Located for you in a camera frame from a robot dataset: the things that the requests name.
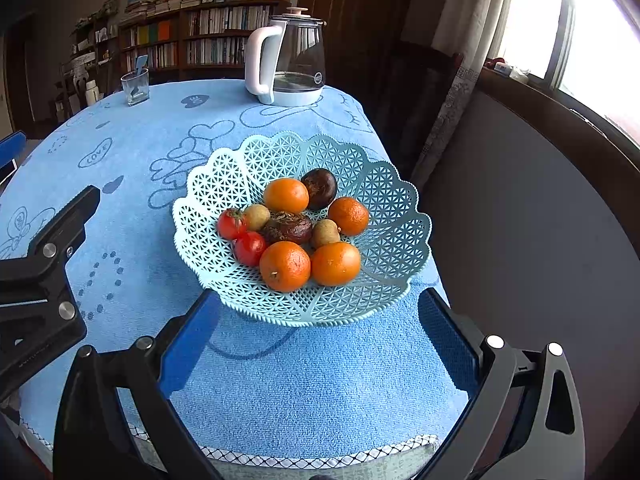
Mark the window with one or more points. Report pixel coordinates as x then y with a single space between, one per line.
575 25

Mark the orange mandarin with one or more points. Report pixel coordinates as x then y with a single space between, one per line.
348 216
286 195
285 266

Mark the large smooth orange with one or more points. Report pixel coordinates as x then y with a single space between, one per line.
336 263

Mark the brown wooden door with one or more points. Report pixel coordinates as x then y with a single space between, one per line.
360 10

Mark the teal plastic lattice basket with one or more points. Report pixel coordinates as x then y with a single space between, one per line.
225 175

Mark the white thermos bottle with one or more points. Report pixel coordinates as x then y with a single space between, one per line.
90 92

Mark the dark wooden chair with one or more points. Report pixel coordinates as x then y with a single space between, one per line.
430 100

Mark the metal storage rack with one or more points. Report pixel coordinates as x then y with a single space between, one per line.
85 50

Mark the clear drinking glass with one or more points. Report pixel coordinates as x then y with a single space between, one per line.
136 92

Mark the small tan longan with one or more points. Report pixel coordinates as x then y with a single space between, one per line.
325 234

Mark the blue plastic spoon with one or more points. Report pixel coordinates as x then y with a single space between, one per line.
141 61

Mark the red tomato with calyx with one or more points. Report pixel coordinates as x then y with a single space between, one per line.
230 224

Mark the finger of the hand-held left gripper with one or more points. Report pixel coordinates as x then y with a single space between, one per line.
65 230
12 144

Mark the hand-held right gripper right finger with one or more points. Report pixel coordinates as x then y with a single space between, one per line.
450 345

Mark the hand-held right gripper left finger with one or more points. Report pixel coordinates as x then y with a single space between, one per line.
190 345

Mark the wooden bookshelf with books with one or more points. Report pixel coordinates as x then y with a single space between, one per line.
220 20

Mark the beige curtain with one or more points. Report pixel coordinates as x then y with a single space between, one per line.
470 25

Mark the brown kiwi fruit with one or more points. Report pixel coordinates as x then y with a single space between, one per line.
257 216

